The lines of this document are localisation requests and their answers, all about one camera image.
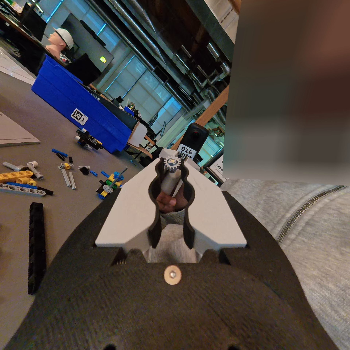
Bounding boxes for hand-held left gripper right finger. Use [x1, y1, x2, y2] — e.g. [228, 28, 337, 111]
[181, 160, 247, 255]

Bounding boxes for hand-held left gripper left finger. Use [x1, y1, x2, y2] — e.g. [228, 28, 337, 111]
[95, 157, 165, 255]

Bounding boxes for grey lego gear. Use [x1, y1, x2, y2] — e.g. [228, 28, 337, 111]
[164, 154, 182, 171]

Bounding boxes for colourful lego gear assembly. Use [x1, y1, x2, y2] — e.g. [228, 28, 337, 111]
[96, 167, 128, 199]

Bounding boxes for person's right forearm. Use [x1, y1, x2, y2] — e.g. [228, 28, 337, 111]
[148, 208, 204, 263]

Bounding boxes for black lego subassembly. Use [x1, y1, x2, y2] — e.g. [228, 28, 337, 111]
[75, 128, 104, 150]

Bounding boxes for long black lego beam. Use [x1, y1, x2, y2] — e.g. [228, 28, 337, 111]
[28, 202, 47, 296]

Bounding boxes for white-tipped grey lego connector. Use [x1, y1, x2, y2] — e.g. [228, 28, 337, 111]
[26, 160, 44, 180]

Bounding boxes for short grey lego beam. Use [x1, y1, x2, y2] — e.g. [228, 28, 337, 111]
[0, 183, 47, 198]

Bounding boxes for long yellow lego beam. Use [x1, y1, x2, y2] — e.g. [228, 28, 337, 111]
[0, 171, 33, 184]

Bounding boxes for grey and black lego connector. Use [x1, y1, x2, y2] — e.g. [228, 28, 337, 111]
[2, 161, 29, 173]

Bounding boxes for lego instruction booklet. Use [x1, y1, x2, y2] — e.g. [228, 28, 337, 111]
[0, 112, 41, 148]

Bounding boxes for person's right hand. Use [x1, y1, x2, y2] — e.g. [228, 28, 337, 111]
[158, 191, 178, 214]

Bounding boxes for wooden beam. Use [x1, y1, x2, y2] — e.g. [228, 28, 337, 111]
[195, 84, 231, 133]

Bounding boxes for brown and white cardboard box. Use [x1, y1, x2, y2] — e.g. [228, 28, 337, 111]
[126, 121, 154, 160]

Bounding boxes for white framed sign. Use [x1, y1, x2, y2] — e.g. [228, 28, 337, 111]
[204, 153, 228, 181]

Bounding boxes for black desk monitor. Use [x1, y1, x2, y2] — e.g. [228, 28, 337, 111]
[21, 2, 48, 42]
[66, 53, 102, 86]

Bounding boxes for blue plastic bin black tray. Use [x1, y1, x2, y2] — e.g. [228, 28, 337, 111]
[31, 54, 132, 154]

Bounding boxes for mannequin head white helmet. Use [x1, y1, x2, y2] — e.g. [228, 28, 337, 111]
[44, 27, 75, 58]

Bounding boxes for white paper sheets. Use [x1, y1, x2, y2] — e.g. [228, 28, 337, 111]
[0, 45, 36, 86]

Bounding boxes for large dark wall screen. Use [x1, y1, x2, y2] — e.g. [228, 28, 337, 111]
[59, 13, 115, 72]

